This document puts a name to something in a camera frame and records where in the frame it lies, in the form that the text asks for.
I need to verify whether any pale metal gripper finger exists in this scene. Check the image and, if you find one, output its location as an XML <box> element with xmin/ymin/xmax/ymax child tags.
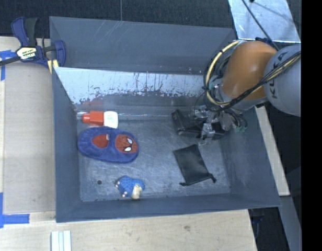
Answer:
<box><xmin>198</xmin><ymin>123</ymin><xmax>217</xmax><ymax>146</ymax></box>
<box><xmin>193</xmin><ymin>108</ymin><xmax>209</xmax><ymax>119</ymax></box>

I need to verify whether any black box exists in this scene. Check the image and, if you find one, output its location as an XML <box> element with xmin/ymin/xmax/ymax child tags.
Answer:
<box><xmin>171</xmin><ymin>109</ymin><xmax>226</xmax><ymax>141</ymax></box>

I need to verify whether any black flat pouch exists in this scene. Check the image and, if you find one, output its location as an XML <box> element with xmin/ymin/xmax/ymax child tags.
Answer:
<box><xmin>172</xmin><ymin>143</ymin><xmax>217</xmax><ymax>187</ymax></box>

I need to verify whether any grey metal bin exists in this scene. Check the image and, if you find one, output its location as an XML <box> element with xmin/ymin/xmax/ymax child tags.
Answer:
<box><xmin>48</xmin><ymin>16</ymin><xmax>282</xmax><ymax>223</ymax></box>

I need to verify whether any blue toy animal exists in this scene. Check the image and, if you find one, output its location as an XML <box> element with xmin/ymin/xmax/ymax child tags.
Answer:
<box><xmin>114</xmin><ymin>175</ymin><xmax>146</xmax><ymax>200</ymax></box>

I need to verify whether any blue slipper with red face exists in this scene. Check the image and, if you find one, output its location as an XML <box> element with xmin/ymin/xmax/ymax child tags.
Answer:
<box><xmin>77</xmin><ymin>125</ymin><xmax>140</xmax><ymax>164</ymax></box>

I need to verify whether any red and white bottle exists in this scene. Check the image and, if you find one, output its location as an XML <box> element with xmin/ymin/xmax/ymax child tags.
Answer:
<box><xmin>77</xmin><ymin>110</ymin><xmax>120</xmax><ymax>129</ymax></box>

